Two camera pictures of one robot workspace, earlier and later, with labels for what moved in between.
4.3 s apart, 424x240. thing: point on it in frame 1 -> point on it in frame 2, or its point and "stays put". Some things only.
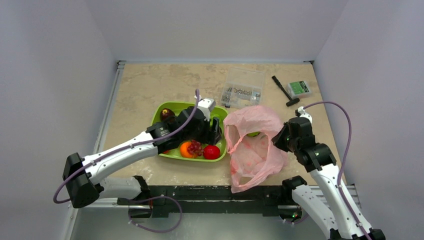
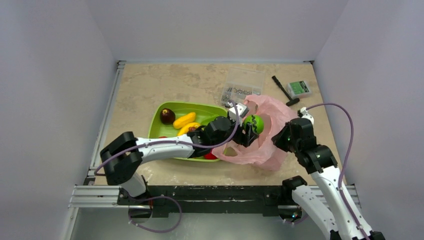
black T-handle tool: (292, 101) stays put
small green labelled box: (298, 89) stays put
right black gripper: (279, 138) stays put
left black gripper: (211, 137) -> (245, 139)
